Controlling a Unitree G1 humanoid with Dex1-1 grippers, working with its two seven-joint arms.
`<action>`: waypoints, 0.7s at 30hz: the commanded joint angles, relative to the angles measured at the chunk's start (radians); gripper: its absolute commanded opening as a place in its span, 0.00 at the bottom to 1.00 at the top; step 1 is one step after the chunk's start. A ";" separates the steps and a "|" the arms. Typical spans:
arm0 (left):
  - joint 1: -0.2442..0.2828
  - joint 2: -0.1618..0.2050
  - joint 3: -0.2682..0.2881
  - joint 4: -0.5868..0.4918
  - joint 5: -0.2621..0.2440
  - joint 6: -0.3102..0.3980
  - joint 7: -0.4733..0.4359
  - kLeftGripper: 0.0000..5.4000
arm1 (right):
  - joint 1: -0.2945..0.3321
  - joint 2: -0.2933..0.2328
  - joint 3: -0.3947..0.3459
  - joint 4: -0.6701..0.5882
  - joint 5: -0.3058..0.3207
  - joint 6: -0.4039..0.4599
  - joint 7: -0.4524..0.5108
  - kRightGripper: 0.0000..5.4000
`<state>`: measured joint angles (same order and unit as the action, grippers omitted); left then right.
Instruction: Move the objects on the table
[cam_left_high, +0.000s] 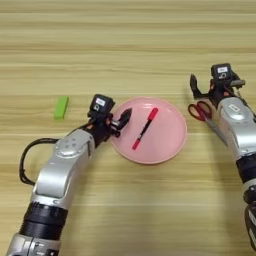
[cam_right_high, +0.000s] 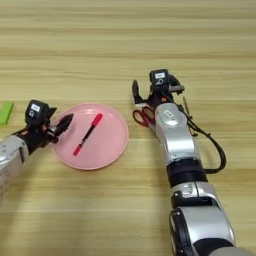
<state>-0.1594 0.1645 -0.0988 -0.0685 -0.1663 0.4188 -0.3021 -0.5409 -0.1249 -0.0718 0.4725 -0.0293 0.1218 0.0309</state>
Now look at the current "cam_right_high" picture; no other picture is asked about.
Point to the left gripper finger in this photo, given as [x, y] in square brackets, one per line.
[63, 124]

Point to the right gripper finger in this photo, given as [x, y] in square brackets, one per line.
[136, 91]
[176, 86]

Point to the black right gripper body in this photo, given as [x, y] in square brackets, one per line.
[160, 95]

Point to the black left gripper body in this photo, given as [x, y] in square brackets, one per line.
[35, 135]

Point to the red and black marker pen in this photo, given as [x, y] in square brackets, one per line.
[87, 135]

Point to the green rectangular block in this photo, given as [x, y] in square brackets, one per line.
[6, 113]

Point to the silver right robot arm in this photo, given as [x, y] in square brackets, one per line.
[180, 146]

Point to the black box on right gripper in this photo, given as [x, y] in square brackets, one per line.
[159, 78]

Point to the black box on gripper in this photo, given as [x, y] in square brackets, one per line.
[159, 78]
[36, 110]

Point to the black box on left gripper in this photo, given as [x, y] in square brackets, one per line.
[36, 110]

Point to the pink round plate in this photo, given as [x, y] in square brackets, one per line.
[100, 146]

